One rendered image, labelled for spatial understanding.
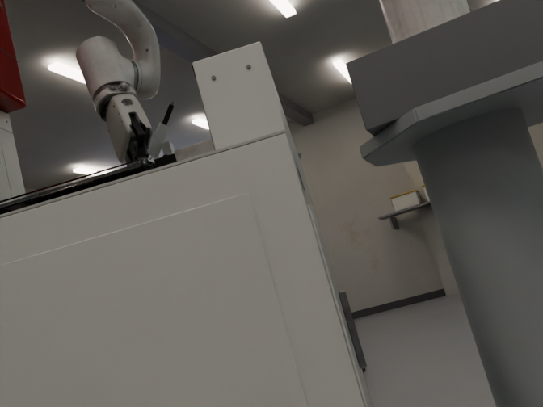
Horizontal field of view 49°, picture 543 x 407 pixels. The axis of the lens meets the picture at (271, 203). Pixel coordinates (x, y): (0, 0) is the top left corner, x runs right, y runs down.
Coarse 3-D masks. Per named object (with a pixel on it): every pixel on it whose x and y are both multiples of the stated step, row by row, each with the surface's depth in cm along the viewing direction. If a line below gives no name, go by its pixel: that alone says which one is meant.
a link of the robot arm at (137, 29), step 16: (96, 0) 115; (112, 0) 115; (128, 0) 117; (112, 16) 118; (128, 16) 118; (144, 16) 119; (128, 32) 122; (144, 32) 120; (144, 48) 122; (144, 64) 121; (144, 80) 120; (144, 96) 123
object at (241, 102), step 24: (240, 48) 77; (216, 72) 77; (240, 72) 77; (264, 72) 77; (216, 96) 77; (240, 96) 77; (264, 96) 76; (216, 120) 76; (240, 120) 76; (264, 120) 76; (216, 144) 76
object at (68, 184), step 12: (108, 168) 94; (120, 168) 93; (132, 168) 93; (72, 180) 94; (84, 180) 94; (96, 180) 94; (36, 192) 94; (48, 192) 94; (0, 204) 95; (12, 204) 95
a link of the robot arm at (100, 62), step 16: (80, 48) 118; (96, 48) 116; (112, 48) 118; (80, 64) 118; (96, 64) 115; (112, 64) 115; (128, 64) 119; (96, 80) 113; (112, 80) 113; (128, 80) 115
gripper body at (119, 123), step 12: (120, 96) 110; (132, 96) 111; (108, 108) 112; (120, 108) 108; (132, 108) 109; (108, 120) 113; (120, 120) 108; (144, 120) 108; (120, 132) 108; (132, 132) 108; (120, 144) 110; (120, 156) 111
